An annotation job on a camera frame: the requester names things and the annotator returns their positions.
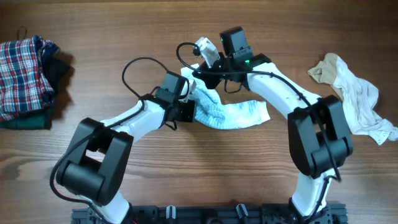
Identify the right grey rail clip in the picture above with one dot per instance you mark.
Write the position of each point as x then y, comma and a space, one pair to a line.
241, 211

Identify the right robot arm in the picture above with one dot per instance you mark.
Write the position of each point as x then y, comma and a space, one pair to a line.
319, 138

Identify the beige and white baby shirt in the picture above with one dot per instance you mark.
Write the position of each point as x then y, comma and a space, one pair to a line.
359, 98

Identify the red plaid folded garment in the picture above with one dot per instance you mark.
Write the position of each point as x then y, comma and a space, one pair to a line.
24, 85

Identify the dark green folded garment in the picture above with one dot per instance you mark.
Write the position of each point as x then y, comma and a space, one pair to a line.
40, 119

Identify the navy dark folded garment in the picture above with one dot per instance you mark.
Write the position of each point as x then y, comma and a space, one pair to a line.
53, 67

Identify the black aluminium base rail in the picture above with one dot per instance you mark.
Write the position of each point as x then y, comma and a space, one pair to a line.
335, 213

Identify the grey rail clip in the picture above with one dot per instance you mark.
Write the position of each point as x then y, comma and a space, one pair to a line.
171, 212
241, 211

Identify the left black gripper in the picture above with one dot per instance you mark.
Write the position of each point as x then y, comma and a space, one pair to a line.
188, 117

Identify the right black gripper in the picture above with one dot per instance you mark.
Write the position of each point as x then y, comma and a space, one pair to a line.
204, 73

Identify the light blue striped baby pants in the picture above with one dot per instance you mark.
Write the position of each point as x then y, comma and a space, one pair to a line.
211, 112

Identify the left grey rail clip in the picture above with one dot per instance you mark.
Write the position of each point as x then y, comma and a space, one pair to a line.
171, 212

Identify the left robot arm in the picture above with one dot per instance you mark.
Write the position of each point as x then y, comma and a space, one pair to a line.
92, 169

